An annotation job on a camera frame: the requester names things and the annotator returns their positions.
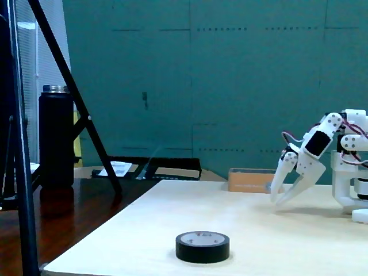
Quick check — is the metal tray with tan sides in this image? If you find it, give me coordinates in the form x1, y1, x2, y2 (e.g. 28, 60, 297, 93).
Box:
228, 168, 285, 193

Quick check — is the black tape roll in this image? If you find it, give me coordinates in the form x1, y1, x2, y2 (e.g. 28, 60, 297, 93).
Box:
175, 230, 231, 265

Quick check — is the black insulated bottle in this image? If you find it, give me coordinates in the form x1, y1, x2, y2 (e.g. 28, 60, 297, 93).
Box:
39, 85, 75, 189

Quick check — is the red servo cable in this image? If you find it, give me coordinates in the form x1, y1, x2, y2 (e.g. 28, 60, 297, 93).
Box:
281, 131, 307, 153

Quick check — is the black flat case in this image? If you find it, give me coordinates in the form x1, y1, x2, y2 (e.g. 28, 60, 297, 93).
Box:
91, 156, 202, 181

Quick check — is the black tripod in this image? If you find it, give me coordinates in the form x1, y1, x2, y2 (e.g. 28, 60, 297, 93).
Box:
0, 0, 124, 276

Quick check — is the yellow object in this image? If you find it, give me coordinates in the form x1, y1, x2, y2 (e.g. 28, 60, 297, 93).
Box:
73, 110, 83, 167

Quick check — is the light wooden board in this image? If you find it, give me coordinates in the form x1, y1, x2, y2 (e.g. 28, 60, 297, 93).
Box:
43, 179, 368, 276

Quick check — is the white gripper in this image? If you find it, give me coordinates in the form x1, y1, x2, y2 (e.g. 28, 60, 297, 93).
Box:
270, 126, 334, 206

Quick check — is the white printed paper sheet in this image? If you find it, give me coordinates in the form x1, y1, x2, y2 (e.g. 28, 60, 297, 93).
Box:
98, 161, 133, 177

